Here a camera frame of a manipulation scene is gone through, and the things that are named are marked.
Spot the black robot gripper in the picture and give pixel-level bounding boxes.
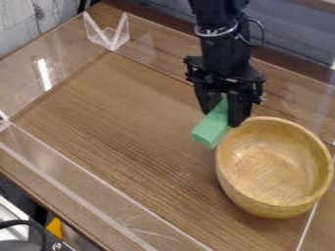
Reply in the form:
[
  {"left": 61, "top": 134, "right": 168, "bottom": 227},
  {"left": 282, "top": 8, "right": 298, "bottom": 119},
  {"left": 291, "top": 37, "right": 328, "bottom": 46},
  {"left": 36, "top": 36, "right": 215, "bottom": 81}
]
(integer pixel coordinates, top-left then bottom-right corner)
[{"left": 183, "top": 21, "right": 266, "bottom": 127}]

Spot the green rectangular block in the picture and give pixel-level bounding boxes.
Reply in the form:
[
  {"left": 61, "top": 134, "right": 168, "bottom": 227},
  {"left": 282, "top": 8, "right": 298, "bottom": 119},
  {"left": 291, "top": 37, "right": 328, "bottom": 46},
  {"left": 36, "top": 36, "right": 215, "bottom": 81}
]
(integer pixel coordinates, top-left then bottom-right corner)
[{"left": 191, "top": 99, "right": 231, "bottom": 149}]

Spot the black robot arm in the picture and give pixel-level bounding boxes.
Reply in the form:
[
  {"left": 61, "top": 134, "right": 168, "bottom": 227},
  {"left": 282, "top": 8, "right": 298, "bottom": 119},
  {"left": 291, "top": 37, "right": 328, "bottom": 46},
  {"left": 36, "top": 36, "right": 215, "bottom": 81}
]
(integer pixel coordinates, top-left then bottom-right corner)
[{"left": 183, "top": 0, "right": 266, "bottom": 127}]

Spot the brown wooden bowl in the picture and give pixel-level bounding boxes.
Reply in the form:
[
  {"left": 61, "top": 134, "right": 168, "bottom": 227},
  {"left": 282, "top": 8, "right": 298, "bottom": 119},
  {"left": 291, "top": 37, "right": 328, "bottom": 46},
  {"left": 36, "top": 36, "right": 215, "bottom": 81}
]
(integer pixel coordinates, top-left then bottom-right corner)
[{"left": 216, "top": 117, "right": 334, "bottom": 219}]

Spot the yellow label sticker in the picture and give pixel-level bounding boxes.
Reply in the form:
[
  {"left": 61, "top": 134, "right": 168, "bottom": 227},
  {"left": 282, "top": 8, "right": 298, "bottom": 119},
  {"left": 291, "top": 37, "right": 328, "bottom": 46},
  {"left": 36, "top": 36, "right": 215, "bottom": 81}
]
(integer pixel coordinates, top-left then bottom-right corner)
[{"left": 47, "top": 218, "right": 64, "bottom": 238}]

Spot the clear acrylic corner bracket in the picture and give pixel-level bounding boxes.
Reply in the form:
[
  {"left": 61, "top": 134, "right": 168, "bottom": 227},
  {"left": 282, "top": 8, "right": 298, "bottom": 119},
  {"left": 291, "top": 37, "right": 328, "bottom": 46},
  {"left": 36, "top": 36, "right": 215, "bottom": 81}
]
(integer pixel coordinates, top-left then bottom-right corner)
[{"left": 83, "top": 13, "right": 130, "bottom": 52}]

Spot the clear acrylic front wall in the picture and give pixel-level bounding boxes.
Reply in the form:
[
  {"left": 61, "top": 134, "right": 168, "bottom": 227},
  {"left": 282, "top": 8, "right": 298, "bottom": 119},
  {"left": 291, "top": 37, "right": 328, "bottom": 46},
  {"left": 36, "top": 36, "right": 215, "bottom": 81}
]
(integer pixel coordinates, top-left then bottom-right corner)
[{"left": 0, "top": 111, "right": 212, "bottom": 251}]

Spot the black cable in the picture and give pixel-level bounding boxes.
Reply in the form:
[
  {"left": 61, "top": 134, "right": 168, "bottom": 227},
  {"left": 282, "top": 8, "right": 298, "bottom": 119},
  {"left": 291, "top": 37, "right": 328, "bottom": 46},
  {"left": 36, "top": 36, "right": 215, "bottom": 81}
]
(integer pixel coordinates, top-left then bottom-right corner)
[{"left": 0, "top": 219, "right": 48, "bottom": 251}]

